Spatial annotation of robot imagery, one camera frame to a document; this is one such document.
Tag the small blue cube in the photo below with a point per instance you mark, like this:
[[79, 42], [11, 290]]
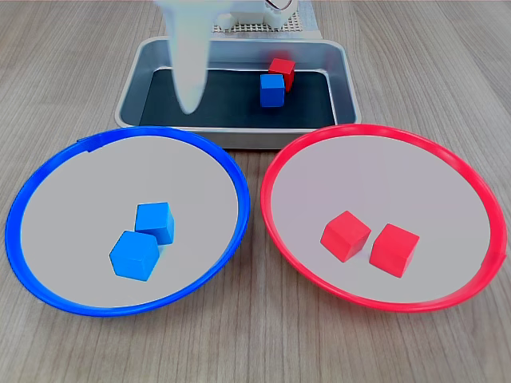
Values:
[[272, 91], [153, 217], [133, 257]]

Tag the small red cube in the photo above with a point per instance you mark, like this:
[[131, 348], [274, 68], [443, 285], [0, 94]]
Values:
[[345, 235], [393, 249], [284, 65]]

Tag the black tray mat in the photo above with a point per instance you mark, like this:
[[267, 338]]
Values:
[[231, 107]]

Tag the steel tray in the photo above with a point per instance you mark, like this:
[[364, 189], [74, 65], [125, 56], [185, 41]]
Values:
[[247, 139]]

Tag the white plate blue rim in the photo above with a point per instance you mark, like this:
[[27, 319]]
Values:
[[120, 179]]

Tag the white plate red rim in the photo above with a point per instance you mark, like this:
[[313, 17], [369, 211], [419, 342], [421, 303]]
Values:
[[379, 183]]

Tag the pale perforated base plate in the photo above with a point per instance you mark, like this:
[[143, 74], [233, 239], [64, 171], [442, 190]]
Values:
[[247, 28]]

